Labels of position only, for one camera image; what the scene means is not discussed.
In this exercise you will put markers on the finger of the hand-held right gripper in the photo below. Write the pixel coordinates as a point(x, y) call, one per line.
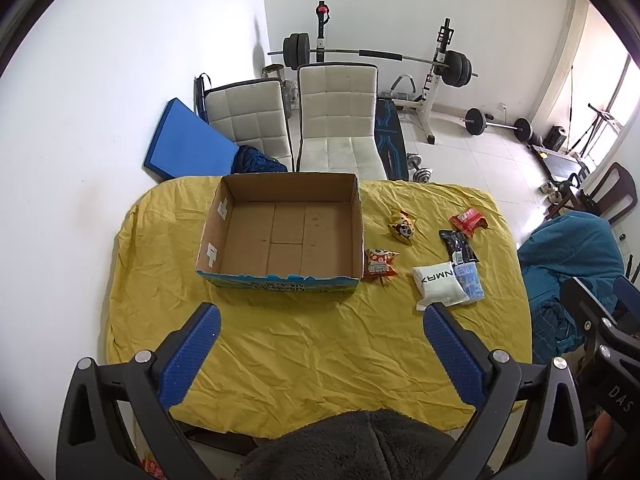
point(629, 290)
point(585, 305)

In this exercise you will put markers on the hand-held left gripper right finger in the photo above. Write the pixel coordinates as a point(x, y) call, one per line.
point(452, 350)

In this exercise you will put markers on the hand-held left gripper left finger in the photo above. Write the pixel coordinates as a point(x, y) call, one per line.
point(192, 355)

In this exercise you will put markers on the white soft pouch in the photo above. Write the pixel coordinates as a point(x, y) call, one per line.
point(440, 282)

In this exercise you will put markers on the light blue packet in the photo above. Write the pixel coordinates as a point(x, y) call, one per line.
point(472, 282)

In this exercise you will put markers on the black snack packet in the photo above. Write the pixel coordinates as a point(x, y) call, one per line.
point(457, 246)

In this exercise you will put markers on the orange panda snack packet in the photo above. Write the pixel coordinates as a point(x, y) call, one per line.
point(378, 262)

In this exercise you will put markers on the red snack packet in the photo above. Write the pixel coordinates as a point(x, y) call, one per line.
point(467, 221)

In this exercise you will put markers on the yellow panda snack packet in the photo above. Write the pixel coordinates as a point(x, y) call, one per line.
point(402, 230)

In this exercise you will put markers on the cardboard box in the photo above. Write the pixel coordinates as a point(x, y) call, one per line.
point(285, 230)

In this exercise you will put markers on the person's right hand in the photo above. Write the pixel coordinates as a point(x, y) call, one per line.
point(600, 437)

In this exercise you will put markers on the teal garment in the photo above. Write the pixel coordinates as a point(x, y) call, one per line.
point(565, 245)

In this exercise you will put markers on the dark wooden chair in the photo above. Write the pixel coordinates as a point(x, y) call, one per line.
point(617, 180)

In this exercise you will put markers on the yellow tablecloth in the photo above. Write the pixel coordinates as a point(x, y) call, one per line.
point(310, 350)

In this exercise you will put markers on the pair of shoes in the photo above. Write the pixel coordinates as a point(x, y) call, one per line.
point(550, 191)

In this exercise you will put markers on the red printed wrapper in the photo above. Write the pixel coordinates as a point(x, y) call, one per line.
point(152, 467)

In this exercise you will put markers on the grey fleece clothing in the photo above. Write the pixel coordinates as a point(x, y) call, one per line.
point(350, 445)

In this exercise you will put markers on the tripod stand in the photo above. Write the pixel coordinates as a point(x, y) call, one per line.
point(595, 127)

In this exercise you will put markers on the black speaker box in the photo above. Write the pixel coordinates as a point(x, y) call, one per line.
point(556, 139)

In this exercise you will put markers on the small metal dumbbell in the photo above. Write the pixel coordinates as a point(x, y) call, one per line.
point(415, 160)
point(424, 175)

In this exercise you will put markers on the blue quilted garment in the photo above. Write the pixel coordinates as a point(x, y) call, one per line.
point(255, 160)

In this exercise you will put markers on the blue foam mat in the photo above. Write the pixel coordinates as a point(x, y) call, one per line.
point(192, 142)

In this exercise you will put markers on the short barbell with black plates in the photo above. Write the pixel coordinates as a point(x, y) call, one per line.
point(475, 121)

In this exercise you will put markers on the black weight bench pad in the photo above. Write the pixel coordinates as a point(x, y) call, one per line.
point(390, 140)

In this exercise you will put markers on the beige curtain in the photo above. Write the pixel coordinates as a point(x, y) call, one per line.
point(562, 60)

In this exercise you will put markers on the white padded chair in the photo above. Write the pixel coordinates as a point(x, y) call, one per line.
point(250, 115)
point(340, 105)

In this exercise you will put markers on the white bench press rack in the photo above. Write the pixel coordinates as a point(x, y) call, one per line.
point(434, 80)

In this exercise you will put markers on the long barbell with black plates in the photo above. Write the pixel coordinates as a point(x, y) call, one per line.
point(296, 50)

